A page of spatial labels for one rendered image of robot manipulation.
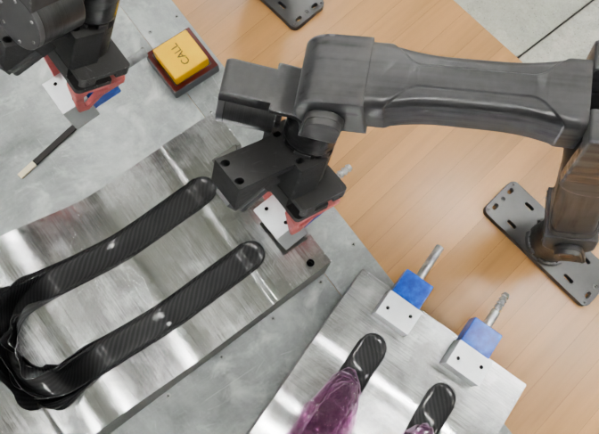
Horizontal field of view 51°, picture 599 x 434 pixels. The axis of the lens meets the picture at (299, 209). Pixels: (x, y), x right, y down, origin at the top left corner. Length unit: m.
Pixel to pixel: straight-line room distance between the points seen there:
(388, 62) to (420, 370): 0.45
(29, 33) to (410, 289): 0.54
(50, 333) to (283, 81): 0.40
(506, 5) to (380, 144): 1.24
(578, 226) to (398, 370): 0.29
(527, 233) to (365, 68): 0.50
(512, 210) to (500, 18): 1.21
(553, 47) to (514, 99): 1.59
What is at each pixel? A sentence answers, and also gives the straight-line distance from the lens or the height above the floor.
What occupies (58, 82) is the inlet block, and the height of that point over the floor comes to 0.96.
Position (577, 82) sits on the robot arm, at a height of 1.24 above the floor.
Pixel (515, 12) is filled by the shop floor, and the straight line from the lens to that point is 2.15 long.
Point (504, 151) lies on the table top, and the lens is 1.02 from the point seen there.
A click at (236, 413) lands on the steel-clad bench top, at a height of 0.80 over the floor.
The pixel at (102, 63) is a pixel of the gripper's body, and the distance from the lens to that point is 0.77.
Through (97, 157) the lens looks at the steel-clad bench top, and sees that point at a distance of 0.98.
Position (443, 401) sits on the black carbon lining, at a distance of 0.87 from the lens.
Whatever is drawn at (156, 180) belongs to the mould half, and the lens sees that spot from 0.86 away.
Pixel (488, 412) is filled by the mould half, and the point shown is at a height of 0.85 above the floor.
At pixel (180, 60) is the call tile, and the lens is 0.98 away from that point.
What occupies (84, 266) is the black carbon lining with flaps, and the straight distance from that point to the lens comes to 0.84.
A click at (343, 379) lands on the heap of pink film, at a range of 0.83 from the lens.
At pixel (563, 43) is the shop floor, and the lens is 2.15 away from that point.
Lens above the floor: 1.69
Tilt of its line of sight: 75 degrees down
